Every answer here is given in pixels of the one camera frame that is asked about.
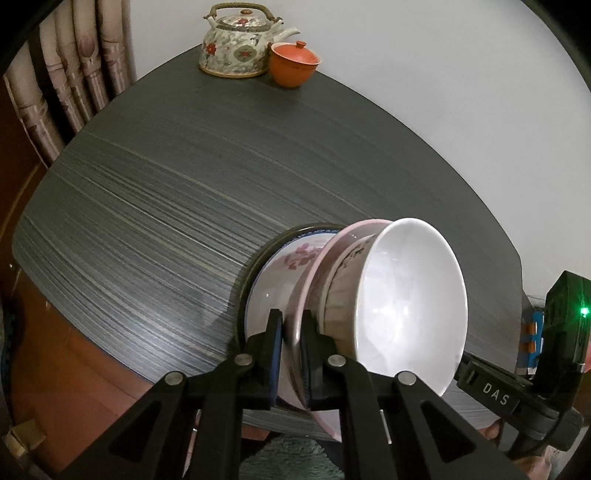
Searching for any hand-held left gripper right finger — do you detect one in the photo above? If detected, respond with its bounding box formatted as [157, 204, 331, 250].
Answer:
[300, 310, 515, 480]

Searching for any orange lidded tea cup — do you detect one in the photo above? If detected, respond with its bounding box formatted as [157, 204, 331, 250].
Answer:
[269, 41, 321, 88]

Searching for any person's right hand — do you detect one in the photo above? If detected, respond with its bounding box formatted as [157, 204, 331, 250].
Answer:
[480, 416, 509, 448]

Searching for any small beige block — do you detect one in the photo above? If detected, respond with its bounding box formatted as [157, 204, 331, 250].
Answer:
[7, 419, 47, 457]

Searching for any white ribbed bowl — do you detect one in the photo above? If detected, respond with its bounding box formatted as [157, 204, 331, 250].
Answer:
[352, 217, 469, 398]

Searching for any floral ceramic teapot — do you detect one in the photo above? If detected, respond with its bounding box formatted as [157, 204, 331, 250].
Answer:
[198, 2, 302, 79]

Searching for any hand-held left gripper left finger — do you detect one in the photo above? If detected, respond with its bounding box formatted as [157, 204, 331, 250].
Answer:
[60, 308, 284, 480]

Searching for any beige patterned curtain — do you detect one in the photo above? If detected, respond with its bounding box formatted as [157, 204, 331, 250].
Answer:
[2, 0, 137, 167]

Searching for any white pink-flower plate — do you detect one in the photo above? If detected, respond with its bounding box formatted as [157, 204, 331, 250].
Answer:
[244, 232, 338, 409]

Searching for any grey cup white inside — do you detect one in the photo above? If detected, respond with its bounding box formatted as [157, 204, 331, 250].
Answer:
[283, 219, 398, 441]

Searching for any green mat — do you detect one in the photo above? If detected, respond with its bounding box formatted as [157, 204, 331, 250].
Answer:
[240, 434, 345, 480]

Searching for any blue and orange box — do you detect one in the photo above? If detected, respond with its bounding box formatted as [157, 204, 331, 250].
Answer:
[521, 308, 548, 377]

